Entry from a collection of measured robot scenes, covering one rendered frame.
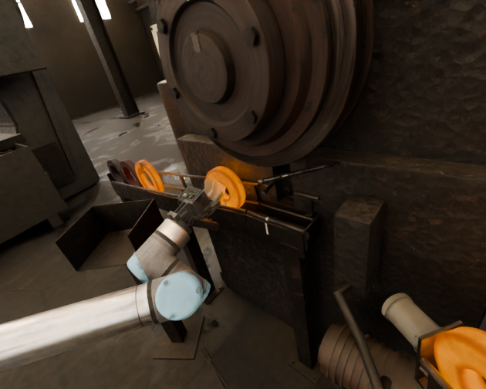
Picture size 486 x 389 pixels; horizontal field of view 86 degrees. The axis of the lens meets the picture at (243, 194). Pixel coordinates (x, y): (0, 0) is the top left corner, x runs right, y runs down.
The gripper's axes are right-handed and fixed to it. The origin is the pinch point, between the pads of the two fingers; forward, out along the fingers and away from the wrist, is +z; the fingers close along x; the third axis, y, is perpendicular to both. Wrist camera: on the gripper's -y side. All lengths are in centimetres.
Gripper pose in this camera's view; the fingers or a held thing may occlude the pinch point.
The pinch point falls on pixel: (223, 184)
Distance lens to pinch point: 85.0
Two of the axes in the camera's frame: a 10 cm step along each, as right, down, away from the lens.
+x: -7.4, -2.2, 6.3
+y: -3.6, -6.7, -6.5
